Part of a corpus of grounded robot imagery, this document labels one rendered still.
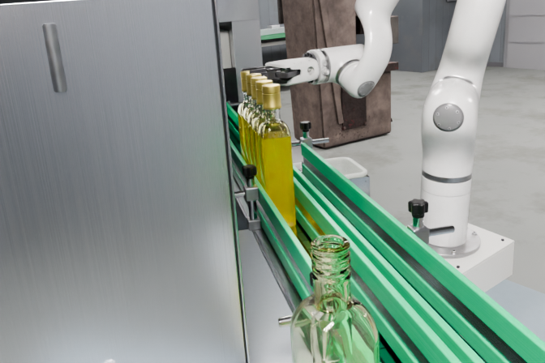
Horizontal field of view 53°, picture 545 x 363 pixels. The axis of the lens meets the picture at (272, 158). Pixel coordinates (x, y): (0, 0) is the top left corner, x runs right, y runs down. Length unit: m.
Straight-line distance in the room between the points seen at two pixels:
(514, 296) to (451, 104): 0.52
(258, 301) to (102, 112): 0.43
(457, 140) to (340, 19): 4.14
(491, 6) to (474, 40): 0.08
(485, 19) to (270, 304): 0.77
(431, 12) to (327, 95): 5.39
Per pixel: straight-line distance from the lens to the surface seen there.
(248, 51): 2.19
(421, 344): 0.65
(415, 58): 10.39
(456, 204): 1.40
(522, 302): 1.47
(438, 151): 1.33
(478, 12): 1.28
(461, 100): 1.25
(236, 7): 2.17
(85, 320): 0.61
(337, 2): 5.34
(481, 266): 1.44
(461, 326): 0.77
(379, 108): 5.78
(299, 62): 1.27
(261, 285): 0.89
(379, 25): 1.30
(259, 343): 0.76
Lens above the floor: 1.49
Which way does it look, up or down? 17 degrees down
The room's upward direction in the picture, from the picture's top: 4 degrees counter-clockwise
